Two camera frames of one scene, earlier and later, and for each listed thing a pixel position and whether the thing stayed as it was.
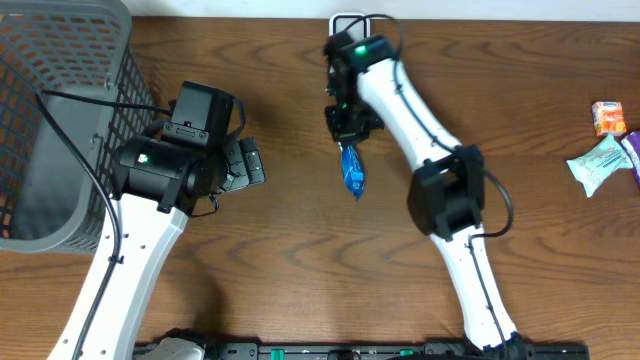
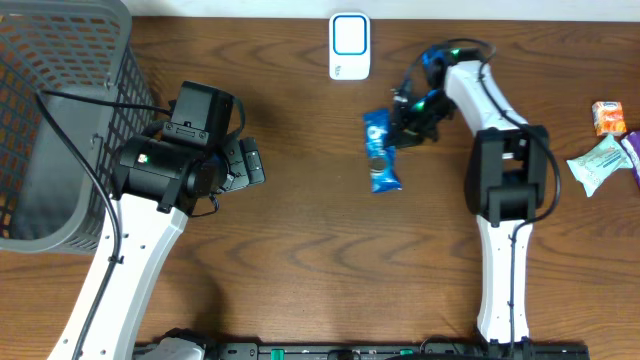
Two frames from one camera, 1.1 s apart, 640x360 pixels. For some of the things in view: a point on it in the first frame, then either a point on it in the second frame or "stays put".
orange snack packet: x=609 y=118 stays put
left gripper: x=251 y=163 stays put
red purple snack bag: x=631 y=144 stays put
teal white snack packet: x=592 y=168 stays put
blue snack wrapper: x=352 y=168 to x=382 y=161
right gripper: x=350 y=135 to x=407 y=130
